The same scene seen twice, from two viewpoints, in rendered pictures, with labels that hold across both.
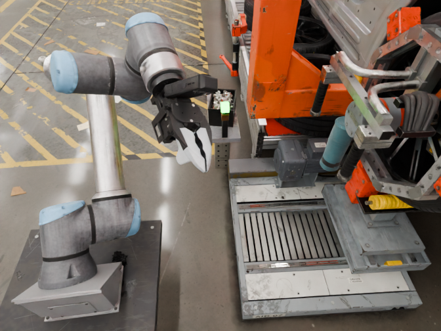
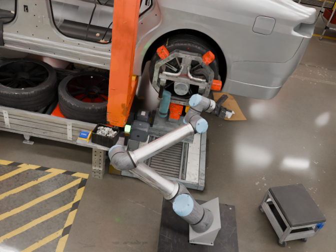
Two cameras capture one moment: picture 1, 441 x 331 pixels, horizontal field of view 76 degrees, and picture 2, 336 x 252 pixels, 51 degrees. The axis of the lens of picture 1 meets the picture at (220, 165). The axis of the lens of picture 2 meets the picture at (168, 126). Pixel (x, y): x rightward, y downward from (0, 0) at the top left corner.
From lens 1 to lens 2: 252 cm
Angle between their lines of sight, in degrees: 61
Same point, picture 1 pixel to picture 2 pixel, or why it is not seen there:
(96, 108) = (141, 164)
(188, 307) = not seen: hidden behind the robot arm
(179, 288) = not seen: hidden behind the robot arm
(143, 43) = (206, 101)
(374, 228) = (180, 123)
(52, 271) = (207, 215)
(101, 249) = (177, 222)
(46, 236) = (197, 209)
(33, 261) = not seen: outside the picture
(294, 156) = (146, 125)
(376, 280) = (195, 138)
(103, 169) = (166, 180)
